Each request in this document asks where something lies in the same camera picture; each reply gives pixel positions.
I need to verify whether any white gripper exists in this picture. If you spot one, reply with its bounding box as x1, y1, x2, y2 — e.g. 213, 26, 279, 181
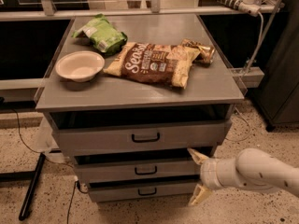
188, 148, 236, 206

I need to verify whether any grey drawer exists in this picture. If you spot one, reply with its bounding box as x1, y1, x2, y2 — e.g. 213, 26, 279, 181
75, 156, 200, 183
89, 176, 199, 203
52, 119, 232, 156

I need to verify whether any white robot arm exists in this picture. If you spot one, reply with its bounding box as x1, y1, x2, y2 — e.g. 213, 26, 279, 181
188, 148, 299, 206

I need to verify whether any grey drawer cabinet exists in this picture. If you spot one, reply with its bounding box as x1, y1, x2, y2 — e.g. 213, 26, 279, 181
35, 13, 246, 161

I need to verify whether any grey bottom drawer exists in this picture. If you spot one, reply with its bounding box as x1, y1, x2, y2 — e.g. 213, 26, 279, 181
89, 176, 199, 203

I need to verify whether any grey top drawer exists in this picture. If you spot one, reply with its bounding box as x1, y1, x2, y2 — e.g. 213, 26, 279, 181
52, 119, 232, 156

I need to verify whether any dark grey side cabinet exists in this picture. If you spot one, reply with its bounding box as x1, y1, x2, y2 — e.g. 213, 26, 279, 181
252, 0, 299, 132

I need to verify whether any brown Sea Salt chip bag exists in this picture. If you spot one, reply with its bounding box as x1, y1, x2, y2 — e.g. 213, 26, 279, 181
104, 42, 200, 89

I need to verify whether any small gold snack bag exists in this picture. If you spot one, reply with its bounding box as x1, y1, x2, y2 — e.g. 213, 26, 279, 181
181, 38, 215, 64

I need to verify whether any white bowl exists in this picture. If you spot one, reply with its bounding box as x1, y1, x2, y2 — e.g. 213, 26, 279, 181
55, 51, 105, 82

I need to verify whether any black floor stand leg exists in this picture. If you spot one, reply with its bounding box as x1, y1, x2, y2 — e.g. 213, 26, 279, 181
0, 153, 46, 221

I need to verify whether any green chip bag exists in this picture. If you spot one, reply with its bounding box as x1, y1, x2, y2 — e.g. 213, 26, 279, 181
72, 14, 127, 56

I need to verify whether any white power strip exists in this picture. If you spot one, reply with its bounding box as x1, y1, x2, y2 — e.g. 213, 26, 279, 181
216, 0, 261, 17

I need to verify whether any black floor cable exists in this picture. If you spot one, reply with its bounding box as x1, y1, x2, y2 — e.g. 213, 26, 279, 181
10, 107, 76, 224

